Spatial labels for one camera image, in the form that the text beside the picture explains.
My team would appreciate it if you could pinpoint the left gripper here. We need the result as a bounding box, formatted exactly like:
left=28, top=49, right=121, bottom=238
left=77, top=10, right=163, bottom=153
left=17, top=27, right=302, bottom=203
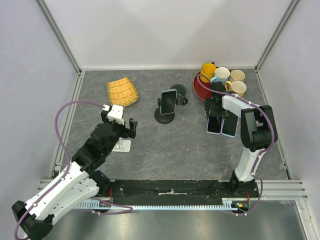
left=101, top=110, right=138, bottom=156

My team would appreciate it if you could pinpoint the red round tray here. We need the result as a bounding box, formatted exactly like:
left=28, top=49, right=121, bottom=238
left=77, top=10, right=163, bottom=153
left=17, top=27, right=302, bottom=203
left=192, top=66, right=245, bottom=103

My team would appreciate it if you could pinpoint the purple case phone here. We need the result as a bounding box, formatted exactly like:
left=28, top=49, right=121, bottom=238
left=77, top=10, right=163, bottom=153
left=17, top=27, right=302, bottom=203
left=206, top=116, right=222, bottom=135

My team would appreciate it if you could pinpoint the light blue case phone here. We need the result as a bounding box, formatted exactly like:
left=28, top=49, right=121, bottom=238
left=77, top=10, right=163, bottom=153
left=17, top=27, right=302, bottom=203
left=221, top=112, right=238, bottom=138

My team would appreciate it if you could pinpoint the black round phone stand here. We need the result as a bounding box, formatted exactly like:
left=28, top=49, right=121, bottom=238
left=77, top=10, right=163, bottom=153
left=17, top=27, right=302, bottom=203
left=154, top=98, right=177, bottom=124

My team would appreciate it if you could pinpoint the clear case phone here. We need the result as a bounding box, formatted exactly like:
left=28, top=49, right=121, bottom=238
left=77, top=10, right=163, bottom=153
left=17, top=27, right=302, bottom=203
left=160, top=88, right=177, bottom=115

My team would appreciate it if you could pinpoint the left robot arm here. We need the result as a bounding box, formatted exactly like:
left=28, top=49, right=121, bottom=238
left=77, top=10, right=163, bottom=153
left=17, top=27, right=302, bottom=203
left=11, top=118, right=138, bottom=240

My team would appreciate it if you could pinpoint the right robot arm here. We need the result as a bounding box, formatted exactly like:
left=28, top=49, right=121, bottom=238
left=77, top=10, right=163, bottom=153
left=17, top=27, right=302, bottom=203
left=204, top=81, right=278, bottom=197

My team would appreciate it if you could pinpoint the white phone stand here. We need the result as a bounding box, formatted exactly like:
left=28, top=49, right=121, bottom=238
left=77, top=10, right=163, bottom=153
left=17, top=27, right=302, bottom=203
left=112, top=138, right=131, bottom=153

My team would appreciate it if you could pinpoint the pale yellow mug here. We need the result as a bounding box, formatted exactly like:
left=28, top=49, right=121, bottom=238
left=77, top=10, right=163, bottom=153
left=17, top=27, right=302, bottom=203
left=224, top=80, right=247, bottom=97

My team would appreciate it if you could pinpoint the white light blue mug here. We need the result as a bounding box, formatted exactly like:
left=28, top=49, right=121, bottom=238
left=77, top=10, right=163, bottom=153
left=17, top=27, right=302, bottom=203
left=209, top=67, right=230, bottom=84

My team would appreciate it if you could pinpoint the dark green mug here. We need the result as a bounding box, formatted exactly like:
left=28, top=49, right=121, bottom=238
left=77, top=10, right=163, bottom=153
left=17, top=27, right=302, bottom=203
left=170, top=84, right=189, bottom=106

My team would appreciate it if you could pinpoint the cream mug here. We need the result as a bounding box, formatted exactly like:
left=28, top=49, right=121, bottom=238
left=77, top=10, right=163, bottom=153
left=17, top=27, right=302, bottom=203
left=228, top=69, right=246, bottom=82

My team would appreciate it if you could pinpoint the yellow woven basket tray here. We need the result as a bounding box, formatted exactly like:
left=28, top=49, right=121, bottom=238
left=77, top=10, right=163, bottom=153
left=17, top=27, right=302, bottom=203
left=106, top=77, right=139, bottom=107

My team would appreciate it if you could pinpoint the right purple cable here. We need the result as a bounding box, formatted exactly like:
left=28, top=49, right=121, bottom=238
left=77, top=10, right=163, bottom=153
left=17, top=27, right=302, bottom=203
left=196, top=74, right=277, bottom=176

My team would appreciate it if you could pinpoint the purple cable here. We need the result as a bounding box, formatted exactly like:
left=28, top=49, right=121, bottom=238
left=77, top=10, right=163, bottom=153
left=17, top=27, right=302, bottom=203
left=196, top=74, right=277, bottom=176
left=13, top=100, right=106, bottom=238

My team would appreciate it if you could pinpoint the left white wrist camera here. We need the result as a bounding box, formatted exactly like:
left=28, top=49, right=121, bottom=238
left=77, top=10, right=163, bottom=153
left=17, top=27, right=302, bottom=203
left=102, top=104, right=125, bottom=125

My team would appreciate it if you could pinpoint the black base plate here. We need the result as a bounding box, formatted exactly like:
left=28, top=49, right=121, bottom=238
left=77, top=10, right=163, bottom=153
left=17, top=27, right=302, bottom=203
left=97, top=179, right=259, bottom=206

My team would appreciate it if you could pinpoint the light blue cable duct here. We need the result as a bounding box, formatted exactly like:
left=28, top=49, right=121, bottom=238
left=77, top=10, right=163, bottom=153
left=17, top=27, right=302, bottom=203
left=74, top=199, right=238, bottom=211

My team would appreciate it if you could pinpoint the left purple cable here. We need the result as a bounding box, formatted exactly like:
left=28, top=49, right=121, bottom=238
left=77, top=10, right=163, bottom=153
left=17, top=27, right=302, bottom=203
left=13, top=100, right=106, bottom=238

